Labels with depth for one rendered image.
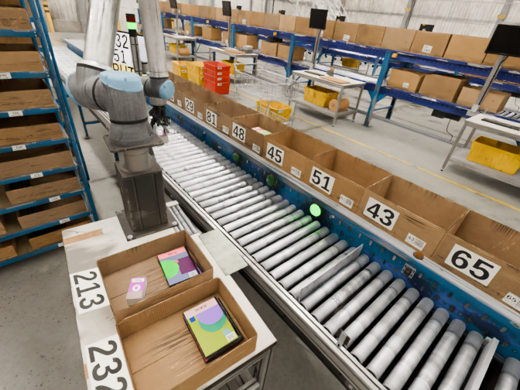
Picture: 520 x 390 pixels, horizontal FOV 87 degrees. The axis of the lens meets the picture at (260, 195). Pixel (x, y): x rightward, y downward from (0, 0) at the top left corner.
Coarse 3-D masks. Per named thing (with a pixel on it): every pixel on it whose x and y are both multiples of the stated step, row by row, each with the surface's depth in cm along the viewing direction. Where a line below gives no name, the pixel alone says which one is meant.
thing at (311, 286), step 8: (360, 248) 140; (352, 256) 138; (336, 264) 127; (344, 264) 136; (328, 272) 125; (336, 272) 133; (312, 280) 118; (320, 280) 124; (304, 288) 115; (312, 288) 121; (304, 296) 120
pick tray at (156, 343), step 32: (192, 288) 104; (224, 288) 107; (128, 320) 93; (160, 320) 102; (128, 352) 92; (160, 352) 92; (192, 352) 93; (224, 352) 95; (160, 384) 85; (192, 384) 82
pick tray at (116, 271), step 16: (160, 240) 125; (176, 240) 131; (192, 240) 126; (112, 256) 114; (128, 256) 119; (144, 256) 124; (192, 256) 129; (112, 272) 117; (128, 272) 118; (144, 272) 119; (160, 272) 119; (208, 272) 112; (112, 288) 111; (128, 288) 112; (160, 288) 113; (176, 288) 105; (112, 304) 105; (144, 304) 99
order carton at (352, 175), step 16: (320, 160) 173; (336, 160) 182; (352, 160) 173; (304, 176) 169; (336, 176) 150; (352, 176) 176; (368, 176) 168; (384, 176) 160; (320, 192) 163; (336, 192) 154; (352, 192) 145; (352, 208) 149
